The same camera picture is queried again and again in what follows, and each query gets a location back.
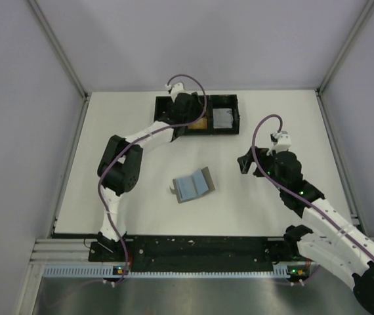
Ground gold credit card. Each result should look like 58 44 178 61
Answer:
188 117 207 130

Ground black right storage bin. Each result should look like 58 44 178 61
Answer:
209 94 240 135

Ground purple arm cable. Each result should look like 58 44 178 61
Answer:
251 114 374 293
97 74 207 286

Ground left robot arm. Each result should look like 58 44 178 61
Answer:
97 92 207 252

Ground aluminium right frame post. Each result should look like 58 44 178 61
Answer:
316 0 374 95

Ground aluminium frame post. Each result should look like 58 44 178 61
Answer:
316 0 374 95
24 0 89 100

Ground black middle storage bin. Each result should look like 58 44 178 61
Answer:
184 93 212 136

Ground grey slotted cable duct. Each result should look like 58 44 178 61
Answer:
43 265 298 280

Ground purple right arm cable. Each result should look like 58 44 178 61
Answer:
251 114 374 293

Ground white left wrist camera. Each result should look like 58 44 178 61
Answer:
165 81 185 100

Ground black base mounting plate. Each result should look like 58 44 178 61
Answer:
88 235 315 276

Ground aluminium front frame rail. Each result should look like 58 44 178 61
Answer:
29 236 374 265

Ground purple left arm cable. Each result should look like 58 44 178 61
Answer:
97 74 207 286

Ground silver cards in bin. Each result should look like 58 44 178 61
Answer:
213 108 234 129

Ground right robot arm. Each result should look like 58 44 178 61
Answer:
237 147 374 314

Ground grey card holder wallet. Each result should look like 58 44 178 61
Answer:
170 167 215 203

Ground aluminium left frame post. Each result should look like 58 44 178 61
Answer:
24 0 89 100

